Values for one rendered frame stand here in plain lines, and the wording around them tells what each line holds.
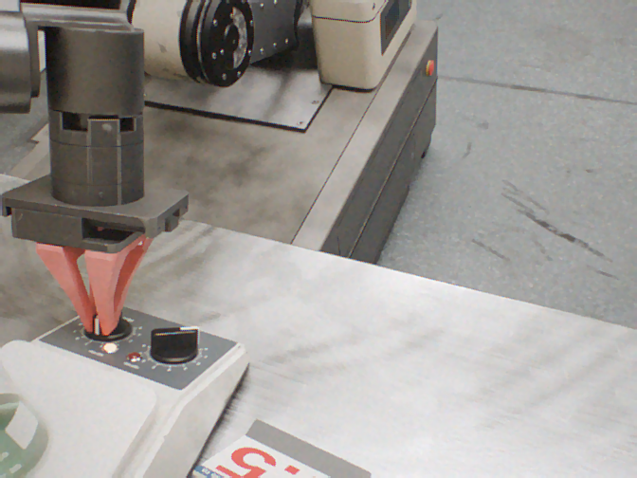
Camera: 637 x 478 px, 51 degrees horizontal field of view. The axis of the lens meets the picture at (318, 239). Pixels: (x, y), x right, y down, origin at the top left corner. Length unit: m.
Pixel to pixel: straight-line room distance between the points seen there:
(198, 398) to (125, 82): 0.20
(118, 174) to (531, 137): 1.53
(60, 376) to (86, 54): 0.19
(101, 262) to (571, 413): 0.32
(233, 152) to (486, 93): 0.93
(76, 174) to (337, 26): 0.95
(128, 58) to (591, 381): 0.37
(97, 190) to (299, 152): 0.87
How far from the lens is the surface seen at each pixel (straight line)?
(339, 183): 1.20
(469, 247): 1.57
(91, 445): 0.41
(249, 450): 0.46
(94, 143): 0.42
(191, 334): 0.46
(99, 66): 0.41
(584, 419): 0.49
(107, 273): 0.44
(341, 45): 1.34
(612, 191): 1.75
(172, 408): 0.43
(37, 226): 0.44
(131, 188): 0.43
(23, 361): 0.46
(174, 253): 0.60
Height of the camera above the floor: 1.18
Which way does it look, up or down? 47 degrees down
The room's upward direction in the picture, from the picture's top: 9 degrees counter-clockwise
